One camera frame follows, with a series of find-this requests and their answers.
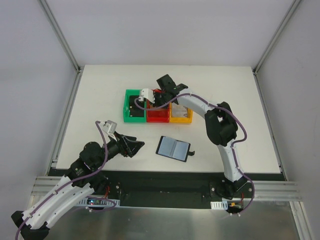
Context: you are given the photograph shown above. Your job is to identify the silver VIP cards stack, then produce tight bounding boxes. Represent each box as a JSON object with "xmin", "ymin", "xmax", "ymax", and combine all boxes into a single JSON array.
[{"xmin": 171, "ymin": 103, "xmax": 188, "ymax": 118}]

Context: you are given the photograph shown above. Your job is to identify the left aluminium frame post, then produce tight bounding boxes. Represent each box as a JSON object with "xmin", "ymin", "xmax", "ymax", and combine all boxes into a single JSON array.
[{"xmin": 37, "ymin": 0, "xmax": 85, "ymax": 73}]

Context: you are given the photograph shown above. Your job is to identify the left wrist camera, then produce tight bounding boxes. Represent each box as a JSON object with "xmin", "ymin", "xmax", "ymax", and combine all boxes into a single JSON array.
[{"xmin": 102, "ymin": 120, "xmax": 117, "ymax": 139}]

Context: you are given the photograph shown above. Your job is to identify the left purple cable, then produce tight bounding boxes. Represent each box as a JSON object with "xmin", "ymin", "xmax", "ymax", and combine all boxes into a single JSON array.
[{"xmin": 14, "ymin": 120, "xmax": 111, "ymax": 240}]

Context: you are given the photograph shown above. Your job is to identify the left white cable duct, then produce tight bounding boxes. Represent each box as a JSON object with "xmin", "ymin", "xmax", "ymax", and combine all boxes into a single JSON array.
[{"xmin": 75, "ymin": 198, "xmax": 121, "ymax": 208}]

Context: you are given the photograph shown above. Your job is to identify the right aluminium frame post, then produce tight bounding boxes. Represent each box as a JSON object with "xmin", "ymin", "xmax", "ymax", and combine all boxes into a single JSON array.
[{"xmin": 252, "ymin": 0, "xmax": 303, "ymax": 75}]

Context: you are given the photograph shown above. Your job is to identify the red plastic bin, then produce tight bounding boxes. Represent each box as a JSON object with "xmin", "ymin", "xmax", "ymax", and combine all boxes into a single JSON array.
[{"xmin": 146, "ymin": 89, "xmax": 170, "ymax": 123}]

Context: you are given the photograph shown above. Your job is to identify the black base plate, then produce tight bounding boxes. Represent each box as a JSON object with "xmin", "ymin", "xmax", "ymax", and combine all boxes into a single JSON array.
[{"xmin": 47, "ymin": 169, "xmax": 258, "ymax": 210}]

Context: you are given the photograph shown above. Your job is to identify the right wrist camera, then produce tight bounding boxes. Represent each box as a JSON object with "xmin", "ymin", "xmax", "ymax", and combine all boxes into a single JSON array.
[{"xmin": 138, "ymin": 88, "xmax": 156, "ymax": 104}]

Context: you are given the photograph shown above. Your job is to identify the purple cable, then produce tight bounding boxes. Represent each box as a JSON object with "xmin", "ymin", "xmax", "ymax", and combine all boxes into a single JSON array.
[
  {"xmin": 134, "ymin": 94, "xmax": 256, "ymax": 218},
  {"xmin": 14, "ymin": 120, "xmax": 111, "ymax": 240}
]

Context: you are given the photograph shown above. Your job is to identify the white cable duct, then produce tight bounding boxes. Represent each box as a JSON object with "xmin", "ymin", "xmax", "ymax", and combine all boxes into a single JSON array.
[
  {"xmin": 210, "ymin": 201, "xmax": 228, "ymax": 211},
  {"xmin": 75, "ymin": 198, "xmax": 121, "ymax": 208}
]

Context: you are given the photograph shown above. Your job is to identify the yellow plastic bin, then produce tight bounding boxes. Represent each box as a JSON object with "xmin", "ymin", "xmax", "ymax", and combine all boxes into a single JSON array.
[{"xmin": 169, "ymin": 102, "xmax": 193, "ymax": 124}]

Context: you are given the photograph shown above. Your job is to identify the right white cable duct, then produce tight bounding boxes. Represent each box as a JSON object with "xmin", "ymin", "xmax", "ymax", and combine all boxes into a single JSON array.
[{"xmin": 210, "ymin": 201, "xmax": 228, "ymax": 211}]

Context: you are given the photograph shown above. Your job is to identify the black card holder wallet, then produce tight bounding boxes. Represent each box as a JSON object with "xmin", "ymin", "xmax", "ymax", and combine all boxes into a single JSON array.
[{"xmin": 155, "ymin": 136, "xmax": 195, "ymax": 163}]

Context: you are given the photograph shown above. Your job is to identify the aluminium frame post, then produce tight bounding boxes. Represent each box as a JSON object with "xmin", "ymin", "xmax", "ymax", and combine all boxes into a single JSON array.
[
  {"xmin": 37, "ymin": 0, "xmax": 85, "ymax": 73},
  {"xmin": 252, "ymin": 0, "xmax": 303, "ymax": 75}
]

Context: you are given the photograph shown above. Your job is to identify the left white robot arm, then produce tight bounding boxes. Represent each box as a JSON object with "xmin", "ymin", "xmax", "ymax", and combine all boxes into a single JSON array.
[{"xmin": 11, "ymin": 133, "xmax": 145, "ymax": 240}]

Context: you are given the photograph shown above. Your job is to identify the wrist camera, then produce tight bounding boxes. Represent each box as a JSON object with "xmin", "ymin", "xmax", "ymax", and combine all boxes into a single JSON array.
[
  {"xmin": 102, "ymin": 120, "xmax": 117, "ymax": 139},
  {"xmin": 138, "ymin": 88, "xmax": 156, "ymax": 104}
]

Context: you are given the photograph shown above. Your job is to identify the green plastic bin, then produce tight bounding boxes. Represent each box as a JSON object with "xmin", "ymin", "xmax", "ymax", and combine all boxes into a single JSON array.
[{"xmin": 123, "ymin": 89, "xmax": 147, "ymax": 123}]

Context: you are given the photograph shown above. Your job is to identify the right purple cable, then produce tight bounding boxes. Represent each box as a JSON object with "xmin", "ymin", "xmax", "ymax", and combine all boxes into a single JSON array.
[{"xmin": 134, "ymin": 94, "xmax": 256, "ymax": 218}]

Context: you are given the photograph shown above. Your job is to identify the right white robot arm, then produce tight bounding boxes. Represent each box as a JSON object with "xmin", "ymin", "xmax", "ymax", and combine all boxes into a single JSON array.
[{"xmin": 155, "ymin": 74, "xmax": 247, "ymax": 198}]

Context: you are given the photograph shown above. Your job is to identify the black wallets in green bin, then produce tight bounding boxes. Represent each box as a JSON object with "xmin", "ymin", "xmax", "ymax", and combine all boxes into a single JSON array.
[{"xmin": 129, "ymin": 95, "xmax": 145, "ymax": 118}]

